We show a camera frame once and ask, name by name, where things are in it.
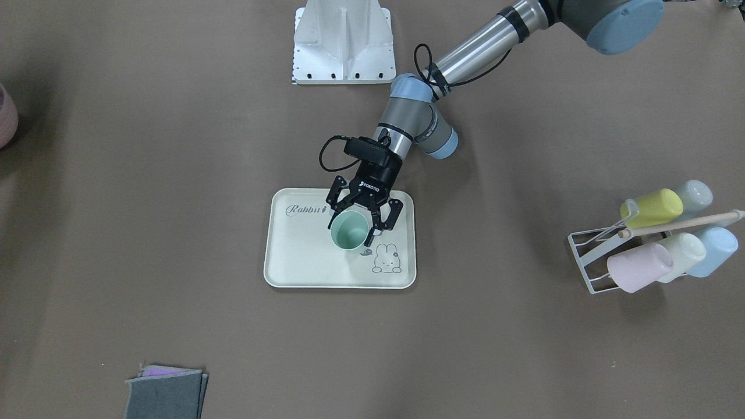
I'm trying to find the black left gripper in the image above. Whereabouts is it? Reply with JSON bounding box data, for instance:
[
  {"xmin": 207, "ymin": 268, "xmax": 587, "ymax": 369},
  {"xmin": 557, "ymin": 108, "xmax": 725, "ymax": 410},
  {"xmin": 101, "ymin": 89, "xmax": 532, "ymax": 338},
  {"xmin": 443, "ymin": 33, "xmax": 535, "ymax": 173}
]
[{"xmin": 325, "ymin": 153, "xmax": 403, "ymax": 247}]

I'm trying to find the green cup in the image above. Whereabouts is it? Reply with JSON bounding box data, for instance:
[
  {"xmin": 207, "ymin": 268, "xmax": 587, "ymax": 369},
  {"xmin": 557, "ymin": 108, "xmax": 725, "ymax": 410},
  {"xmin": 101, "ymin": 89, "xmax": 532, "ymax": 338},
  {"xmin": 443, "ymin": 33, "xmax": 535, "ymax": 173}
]
[{"xmin": 330, "ymin": 210, "xmax": 370, "ymax": 250}]

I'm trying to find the cream rabbit tray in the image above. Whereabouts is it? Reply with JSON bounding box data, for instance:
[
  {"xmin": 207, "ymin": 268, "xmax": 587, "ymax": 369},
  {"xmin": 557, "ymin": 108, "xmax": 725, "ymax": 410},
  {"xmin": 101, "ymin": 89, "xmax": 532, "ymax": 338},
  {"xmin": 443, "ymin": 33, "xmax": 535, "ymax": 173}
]
[{"xmin": 264, "ymin": 188, "xmax": 417, "ymax": 289}]

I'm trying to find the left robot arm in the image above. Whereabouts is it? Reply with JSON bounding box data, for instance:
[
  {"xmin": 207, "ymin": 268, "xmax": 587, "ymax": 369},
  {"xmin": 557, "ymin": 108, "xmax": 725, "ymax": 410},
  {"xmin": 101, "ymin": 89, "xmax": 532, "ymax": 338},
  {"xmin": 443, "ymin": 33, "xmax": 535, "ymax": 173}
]
[{"xmin": 327, "ymin": 1, "xmax": 664, "ymax": 247}]

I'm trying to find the pink cup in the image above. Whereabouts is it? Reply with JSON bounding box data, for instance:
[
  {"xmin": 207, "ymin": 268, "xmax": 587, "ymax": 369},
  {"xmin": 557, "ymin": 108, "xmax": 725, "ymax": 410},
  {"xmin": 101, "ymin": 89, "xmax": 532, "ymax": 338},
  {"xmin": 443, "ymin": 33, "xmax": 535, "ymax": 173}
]
[{"xmin": 606, "ymin": 242, "xmax": 673, "ymax": 293}]

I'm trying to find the yellow cup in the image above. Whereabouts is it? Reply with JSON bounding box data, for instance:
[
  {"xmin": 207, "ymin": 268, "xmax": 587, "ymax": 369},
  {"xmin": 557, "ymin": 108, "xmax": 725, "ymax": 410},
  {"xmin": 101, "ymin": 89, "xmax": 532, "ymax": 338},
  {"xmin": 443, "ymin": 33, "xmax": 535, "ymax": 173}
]
[{"xmin": 625, "ymin": 188, "xmax": 684, "ymax": 229}]

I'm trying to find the cream white cup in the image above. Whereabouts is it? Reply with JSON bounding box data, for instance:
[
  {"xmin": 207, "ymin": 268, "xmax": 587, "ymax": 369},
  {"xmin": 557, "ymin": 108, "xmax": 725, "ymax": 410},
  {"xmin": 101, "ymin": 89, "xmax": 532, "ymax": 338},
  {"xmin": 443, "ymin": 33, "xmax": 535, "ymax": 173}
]
[{"xmin": 658, "ymin": 232, "xmax": 706, "ymax": 283}]

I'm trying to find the pale grey-blue cup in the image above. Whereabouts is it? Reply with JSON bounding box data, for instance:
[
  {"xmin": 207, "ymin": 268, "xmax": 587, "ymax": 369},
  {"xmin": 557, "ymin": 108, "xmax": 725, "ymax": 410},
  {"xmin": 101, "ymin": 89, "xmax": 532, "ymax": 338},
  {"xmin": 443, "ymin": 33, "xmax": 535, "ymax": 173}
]
[{"xmin": 672, "ymin": 179, "xmax": 714, "ymax": 219}]

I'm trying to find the light blue cup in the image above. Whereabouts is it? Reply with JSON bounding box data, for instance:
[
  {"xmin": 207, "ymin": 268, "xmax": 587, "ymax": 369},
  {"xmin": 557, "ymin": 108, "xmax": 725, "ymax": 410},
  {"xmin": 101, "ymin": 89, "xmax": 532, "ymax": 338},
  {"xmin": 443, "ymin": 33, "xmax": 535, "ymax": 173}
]
[{"xmin": 686, "ymin": 226, "xmax": 739, "ymax": 278}]

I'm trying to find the grey folded cloth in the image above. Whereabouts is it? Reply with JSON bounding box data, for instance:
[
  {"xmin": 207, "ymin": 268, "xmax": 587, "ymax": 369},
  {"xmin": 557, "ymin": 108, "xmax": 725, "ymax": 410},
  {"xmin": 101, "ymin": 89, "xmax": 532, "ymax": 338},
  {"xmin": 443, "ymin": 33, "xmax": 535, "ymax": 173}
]
[{"xmin": 123, "ymin": 364, "xmax": 208, "ymax": 418}]

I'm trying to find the pink bowl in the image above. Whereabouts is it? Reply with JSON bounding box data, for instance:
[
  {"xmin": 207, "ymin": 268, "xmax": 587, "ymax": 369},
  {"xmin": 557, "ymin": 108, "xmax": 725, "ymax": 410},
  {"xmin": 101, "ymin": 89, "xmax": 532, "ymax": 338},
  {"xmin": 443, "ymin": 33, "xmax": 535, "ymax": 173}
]
[{"xmin": 1, "ymin": 84, "xmax": 19, "ymax": 148}]

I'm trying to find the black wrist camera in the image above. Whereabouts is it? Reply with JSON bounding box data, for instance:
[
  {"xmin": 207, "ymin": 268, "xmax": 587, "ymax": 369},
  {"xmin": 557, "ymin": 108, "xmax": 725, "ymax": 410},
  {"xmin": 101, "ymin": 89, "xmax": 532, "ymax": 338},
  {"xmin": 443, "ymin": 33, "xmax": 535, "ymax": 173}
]
[{"xmin": 343, "ymin": 136, "xmax": 389, "ymax": 165}]

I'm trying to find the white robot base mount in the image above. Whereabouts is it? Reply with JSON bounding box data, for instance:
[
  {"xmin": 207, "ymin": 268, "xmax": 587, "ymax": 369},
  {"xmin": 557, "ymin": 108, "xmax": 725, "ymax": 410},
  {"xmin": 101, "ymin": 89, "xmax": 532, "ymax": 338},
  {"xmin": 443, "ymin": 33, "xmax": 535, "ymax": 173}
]
[{"xmin": 291, "ymin": 1, "xmax": 397, "ymax": 85}]

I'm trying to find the white wire cup rack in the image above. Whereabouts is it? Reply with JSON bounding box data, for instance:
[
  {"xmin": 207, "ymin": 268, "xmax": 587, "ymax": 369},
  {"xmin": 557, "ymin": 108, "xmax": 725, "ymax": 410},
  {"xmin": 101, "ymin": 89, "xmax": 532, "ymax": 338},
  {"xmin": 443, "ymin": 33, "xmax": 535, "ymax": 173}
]
[{"xmin": 567, "ymin": 209, "xmax": 743, "ymax": 294}]

